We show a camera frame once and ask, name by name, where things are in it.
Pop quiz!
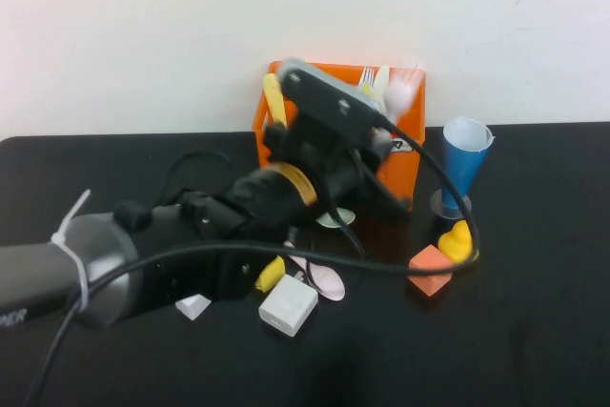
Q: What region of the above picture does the clear round plastic base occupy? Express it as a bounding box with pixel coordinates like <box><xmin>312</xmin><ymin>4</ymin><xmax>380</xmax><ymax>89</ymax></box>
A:
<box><xmin>430</xmin><ymin>189</ymin><xmax>473</xmax><ymax>221</ymax></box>

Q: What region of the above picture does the orange plastic cutlery crate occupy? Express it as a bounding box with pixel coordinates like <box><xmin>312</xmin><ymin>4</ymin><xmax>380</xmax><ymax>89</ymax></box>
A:
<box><xmin>251</xmin><ymin>61</ymin><xmax>427</xmax><ymax>213</ymax></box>

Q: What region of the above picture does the pale green plastic spoon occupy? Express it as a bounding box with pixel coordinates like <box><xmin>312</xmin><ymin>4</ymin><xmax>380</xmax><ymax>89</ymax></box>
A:
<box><xmin>316</xmin><ymin>206</ymin><xmax>357</xmax><ymax>229</ymax></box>

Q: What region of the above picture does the white zip tie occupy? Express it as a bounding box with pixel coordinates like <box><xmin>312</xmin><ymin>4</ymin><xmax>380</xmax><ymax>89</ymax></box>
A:
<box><xmin>50</xmin><ymin>189</ymin><xmax>92</xmax><ymax>313</ymax></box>

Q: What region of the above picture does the yellow plastic spoon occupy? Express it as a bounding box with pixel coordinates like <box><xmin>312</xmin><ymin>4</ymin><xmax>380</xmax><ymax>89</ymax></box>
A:
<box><xmin>262</xmin><ymin>71</ymin><xmax>287</xmax><ymax>128</ymax></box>

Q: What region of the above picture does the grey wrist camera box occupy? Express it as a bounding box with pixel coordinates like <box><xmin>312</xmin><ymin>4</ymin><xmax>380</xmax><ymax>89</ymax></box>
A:
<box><xmin>277</xmin><ymin>57</ymin><xmax>388</xmax><ymax>128</ymax></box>

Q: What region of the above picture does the blue paper cone cup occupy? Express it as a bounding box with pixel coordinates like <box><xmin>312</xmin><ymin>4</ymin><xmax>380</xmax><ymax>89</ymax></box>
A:
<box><xmin>442</xmin><ymin>115</ymin><xmax>496</xmax><ymax>211</ymax></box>

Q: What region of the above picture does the white plastic knife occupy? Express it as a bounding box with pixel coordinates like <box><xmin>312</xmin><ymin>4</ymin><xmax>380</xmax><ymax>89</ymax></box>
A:
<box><xmin>373</xmin><ymin>65</ymin><xmax>391</xmax><ymax>112</ymax></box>

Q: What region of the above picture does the yellow tape wrist band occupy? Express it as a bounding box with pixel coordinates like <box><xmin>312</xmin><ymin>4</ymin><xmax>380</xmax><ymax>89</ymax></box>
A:
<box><xmin>266</xmin><ymin>162</ymin><xmax>318</xmax><ymax>206</ymax></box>

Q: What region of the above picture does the thick black camera cable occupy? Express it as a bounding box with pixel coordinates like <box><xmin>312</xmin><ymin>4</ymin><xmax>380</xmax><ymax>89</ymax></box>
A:
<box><xmin>23</xmin><ymin>113</ymin><xmax>481</xmax><ymax>407</ymax></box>

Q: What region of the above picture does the white foam cube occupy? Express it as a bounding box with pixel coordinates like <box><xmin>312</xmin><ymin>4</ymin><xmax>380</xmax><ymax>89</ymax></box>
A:
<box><xmin>174</xmin><ymin>294</ymin><xmax>213</xmax><ymax>321</ymax></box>

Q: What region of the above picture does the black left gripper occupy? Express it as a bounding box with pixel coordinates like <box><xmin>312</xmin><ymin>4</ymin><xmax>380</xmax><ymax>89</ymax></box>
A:
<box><xmin>263</xmin><ymin>109</ymin><xmax>414</xmax><ymax>217</ymax></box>

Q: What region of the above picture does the yellow foam cube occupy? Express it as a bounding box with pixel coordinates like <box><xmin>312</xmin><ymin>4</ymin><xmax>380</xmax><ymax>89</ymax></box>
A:
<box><xmin>254</xmin><ymin>255</ymin><xmax>287</xmax><ymax>293</ymax></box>

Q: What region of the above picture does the orange foam cube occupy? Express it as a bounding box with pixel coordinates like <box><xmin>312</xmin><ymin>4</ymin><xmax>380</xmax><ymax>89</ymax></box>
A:
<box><xmin>408</xmin><ymin>244</ymin><xmax>454</xmax><ymax>298</ymax></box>

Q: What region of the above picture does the white usb charger block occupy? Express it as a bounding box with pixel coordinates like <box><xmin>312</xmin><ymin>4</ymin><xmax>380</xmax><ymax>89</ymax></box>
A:
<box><xmin>258</xmin><ymin>274</ymin><xmax>319</xmax><ymax>337</ymax></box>

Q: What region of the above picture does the yellow rubber duck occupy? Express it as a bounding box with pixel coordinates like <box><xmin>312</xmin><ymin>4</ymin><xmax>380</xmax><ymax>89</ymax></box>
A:
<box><xmin>437</xmin><ymin>219</ymin><xmax>479</xmax><ymax>265</ymax></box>

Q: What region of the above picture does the thin black cable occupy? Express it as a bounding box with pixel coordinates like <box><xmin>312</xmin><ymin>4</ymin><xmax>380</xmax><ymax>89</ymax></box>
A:
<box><xmin>156</xmin><ymin>151</ymin><xmax>235</xmax><ymax>211</ymax></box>

